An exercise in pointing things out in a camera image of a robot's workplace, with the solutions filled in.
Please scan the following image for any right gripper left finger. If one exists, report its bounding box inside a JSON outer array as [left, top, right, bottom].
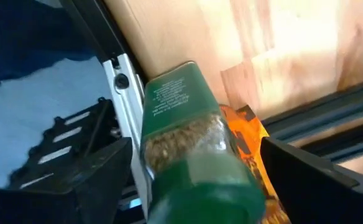
[[0, 136, 134, 224]]

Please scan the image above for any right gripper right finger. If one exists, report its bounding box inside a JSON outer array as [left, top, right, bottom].
[[260, 136, 363, 224]]

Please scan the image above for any green-lid glass spice jar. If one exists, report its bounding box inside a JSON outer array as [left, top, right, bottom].
[[139, 61, 266, 224]]

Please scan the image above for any black slotted plastic part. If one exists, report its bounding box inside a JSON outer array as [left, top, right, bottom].
[[6, 97, 122, 190]]

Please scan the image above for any orange-brown snack packet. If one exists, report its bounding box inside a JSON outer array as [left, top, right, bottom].
[[218, 104, 291, 224]]

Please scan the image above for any silver aluminium bracket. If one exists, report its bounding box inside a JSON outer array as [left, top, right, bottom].
[[102, 52, 153, 218]]

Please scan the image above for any black table frame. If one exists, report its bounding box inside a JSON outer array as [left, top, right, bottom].
[[58, 0, 363, 164]]

